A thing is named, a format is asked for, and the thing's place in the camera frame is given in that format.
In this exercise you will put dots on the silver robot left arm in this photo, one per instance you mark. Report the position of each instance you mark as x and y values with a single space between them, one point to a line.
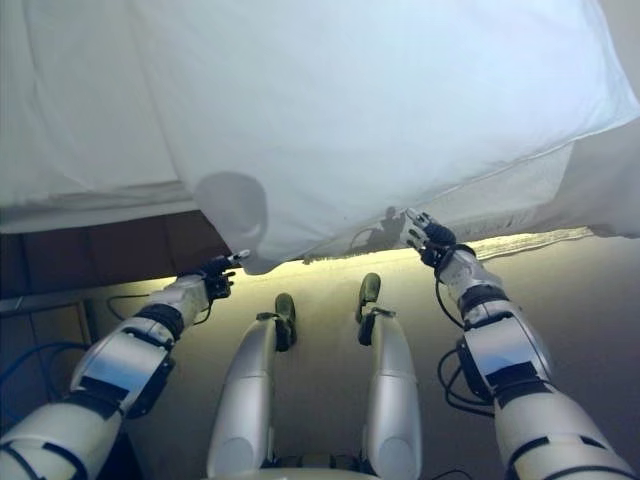
120 360

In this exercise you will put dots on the dark robot right foot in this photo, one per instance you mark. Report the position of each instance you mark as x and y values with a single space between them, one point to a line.
369 295

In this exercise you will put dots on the beige bedspread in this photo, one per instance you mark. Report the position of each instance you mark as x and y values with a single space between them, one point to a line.
610 190

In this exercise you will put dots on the white duvet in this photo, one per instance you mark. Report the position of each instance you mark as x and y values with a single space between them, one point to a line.
375 100

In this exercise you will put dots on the silver robot right leg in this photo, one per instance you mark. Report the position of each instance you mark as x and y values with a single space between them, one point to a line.
395 400

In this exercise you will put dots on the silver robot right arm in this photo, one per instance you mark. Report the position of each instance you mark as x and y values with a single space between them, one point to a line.
505 345

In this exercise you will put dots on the dark robot left foot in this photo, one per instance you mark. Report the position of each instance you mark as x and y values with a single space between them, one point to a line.
286 320

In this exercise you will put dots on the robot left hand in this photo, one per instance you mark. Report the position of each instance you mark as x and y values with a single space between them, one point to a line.
220 280

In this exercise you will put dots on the white fitted bed sheet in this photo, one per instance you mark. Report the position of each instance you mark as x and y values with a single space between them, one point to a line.
85 100

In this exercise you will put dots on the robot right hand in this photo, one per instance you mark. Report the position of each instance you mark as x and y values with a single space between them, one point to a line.
432 237

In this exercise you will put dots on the dark brown bed frame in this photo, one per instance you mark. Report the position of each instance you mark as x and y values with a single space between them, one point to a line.
115 250

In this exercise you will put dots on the dark robot foot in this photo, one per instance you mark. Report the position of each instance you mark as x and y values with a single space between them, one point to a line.
286 320
369 295

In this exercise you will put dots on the brown wooden cabinet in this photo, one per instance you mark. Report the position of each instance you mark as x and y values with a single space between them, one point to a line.
45 325

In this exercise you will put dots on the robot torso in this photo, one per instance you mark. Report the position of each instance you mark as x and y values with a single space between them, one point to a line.
315 467

